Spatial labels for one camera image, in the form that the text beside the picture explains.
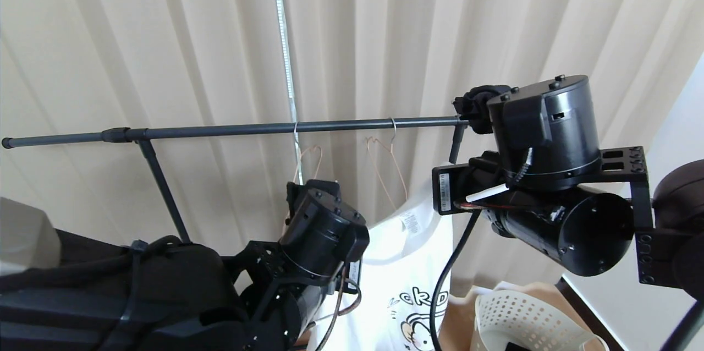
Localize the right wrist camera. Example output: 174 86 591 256
432 161 477 215

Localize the beige curtain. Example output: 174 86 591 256
0 0 704 297

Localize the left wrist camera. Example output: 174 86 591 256
330 259 362 288

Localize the black cable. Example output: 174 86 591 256
429 209 483 351

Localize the white laundry basket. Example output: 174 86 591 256
474 281 610 351

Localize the pink clothes hanger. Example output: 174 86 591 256
290 122 323 187
367 118 409 212

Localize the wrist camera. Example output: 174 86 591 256
432 161 477 215
330 259 362 288

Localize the white printed t-shirt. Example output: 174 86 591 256
305 172 454 351

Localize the black clothes rack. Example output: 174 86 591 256
1 114 471 244

